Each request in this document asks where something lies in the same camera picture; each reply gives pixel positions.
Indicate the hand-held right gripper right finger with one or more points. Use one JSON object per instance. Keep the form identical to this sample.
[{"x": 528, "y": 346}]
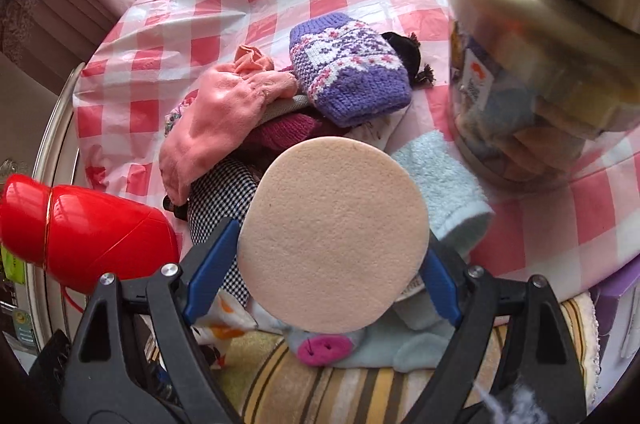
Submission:
[{"x": 440, "y": 281}]

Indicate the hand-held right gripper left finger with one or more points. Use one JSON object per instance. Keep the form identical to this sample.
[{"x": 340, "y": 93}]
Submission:
[{"x": 215, "y": 264}]

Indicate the light blue terry sock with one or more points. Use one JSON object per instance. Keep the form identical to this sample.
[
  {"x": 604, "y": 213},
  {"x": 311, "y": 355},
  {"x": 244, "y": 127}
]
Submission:
[{"x": 440, "y": 184}]

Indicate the round beige sponge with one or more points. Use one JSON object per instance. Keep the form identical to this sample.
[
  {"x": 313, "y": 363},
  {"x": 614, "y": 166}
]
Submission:
[{"x": 330, "y": 234}]

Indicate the pink fleece cloth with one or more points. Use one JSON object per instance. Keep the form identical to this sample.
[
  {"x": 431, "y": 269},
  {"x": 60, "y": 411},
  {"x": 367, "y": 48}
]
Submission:
[{"x": 210, "y": 128}]

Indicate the purple cardboard box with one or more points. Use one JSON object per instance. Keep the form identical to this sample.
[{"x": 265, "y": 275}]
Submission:
[{"x": 620, "y": 304}]

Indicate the white cloth with orange print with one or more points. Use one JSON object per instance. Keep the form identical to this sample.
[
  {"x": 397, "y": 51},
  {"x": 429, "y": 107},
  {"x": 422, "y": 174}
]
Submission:
[{"x": 225, "y": 319}]

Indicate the black white houndstooth cloth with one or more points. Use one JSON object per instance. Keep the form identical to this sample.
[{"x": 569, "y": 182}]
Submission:
[{"x": 220, "y": 194}]

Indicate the pale blue pig nose sock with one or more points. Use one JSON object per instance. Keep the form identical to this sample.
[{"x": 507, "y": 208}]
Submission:
[{"x": 400, "y": 344}]

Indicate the red plastic bottle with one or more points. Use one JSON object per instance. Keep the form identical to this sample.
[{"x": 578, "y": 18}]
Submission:
[{"x": 100, "y": 229}]

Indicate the maroon knit cloth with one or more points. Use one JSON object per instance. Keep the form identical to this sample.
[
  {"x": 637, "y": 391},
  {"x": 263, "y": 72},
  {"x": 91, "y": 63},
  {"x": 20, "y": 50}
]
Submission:
[{"x": 290, "y": 131}]

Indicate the striped plush cushion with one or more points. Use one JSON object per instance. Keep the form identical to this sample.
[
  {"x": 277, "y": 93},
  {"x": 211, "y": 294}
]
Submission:
[{"x": 325, "y": 389}]

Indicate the white floral cloth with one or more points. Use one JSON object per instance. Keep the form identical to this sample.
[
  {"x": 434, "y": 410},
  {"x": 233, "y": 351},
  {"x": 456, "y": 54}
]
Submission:
[{"x": 372, "y": 131}]

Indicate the grey cloth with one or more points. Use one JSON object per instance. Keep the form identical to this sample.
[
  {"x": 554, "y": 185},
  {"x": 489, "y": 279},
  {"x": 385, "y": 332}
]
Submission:
[{"x": 285, "y": 106}]

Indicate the glass jar with gold lid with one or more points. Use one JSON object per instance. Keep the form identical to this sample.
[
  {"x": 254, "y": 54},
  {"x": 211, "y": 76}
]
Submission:
[{"x": 525, "y": 103}]

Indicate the white round table rim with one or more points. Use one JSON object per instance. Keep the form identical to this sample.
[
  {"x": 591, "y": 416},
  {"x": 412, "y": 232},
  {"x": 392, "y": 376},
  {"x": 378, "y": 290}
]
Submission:
[{"x": 55, "y": 143}]

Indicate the black knit cloth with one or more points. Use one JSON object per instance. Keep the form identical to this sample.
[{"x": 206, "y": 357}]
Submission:
[{"x": 405, "y": 53}]

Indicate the purple patterned knit hat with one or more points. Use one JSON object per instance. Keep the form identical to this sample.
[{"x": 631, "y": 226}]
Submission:
[{"x": 345, "y": 68}]

